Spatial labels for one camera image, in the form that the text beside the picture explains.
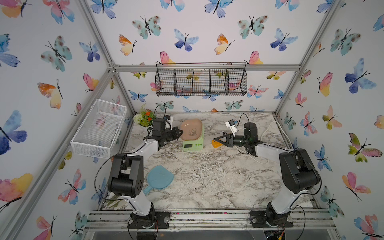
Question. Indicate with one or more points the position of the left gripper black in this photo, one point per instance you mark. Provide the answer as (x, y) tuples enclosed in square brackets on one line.
[(176, 135)]

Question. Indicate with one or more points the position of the pink bowl on scale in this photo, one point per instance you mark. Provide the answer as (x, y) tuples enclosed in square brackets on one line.
[(192, 129)]

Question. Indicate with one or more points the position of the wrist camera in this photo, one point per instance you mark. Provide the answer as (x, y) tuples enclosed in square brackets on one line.
[(232, 125), (169, 121)]

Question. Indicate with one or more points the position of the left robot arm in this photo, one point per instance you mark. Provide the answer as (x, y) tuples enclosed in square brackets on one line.
[(126, 177)]

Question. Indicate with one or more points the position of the orange power strip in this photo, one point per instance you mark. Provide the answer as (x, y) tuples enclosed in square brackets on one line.
[(216, 144)]

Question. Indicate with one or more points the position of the white mesh wall basket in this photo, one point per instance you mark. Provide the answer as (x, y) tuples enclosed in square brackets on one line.
[(98, 133)]

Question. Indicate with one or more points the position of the green electronic kitchen scale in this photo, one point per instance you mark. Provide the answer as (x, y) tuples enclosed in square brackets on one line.
[(196, 145)]

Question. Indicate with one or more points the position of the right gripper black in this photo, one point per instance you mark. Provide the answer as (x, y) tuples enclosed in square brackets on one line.
[(229, 137)]

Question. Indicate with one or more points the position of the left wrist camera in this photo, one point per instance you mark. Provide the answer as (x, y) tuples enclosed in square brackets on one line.
[(169, 121)]

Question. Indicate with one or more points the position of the potted plant white pot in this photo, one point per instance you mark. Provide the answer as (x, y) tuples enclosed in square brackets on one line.
[(144, 118)]

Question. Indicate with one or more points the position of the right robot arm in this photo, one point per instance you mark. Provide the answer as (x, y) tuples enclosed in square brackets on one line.
[(298, 172)]

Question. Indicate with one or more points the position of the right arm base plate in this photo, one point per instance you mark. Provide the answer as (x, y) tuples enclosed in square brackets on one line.
[(269, 219)]

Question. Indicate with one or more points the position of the black wire wall basket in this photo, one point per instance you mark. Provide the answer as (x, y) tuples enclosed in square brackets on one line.
[(201, 79)]

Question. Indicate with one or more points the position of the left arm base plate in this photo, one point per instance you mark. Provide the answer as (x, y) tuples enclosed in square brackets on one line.
[(151, 221)]

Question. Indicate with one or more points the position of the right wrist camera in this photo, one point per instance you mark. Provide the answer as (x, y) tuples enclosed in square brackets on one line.
[(232, 125)]

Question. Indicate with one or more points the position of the aluminium front rail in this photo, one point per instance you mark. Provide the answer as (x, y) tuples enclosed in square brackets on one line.
[(186, 220)]

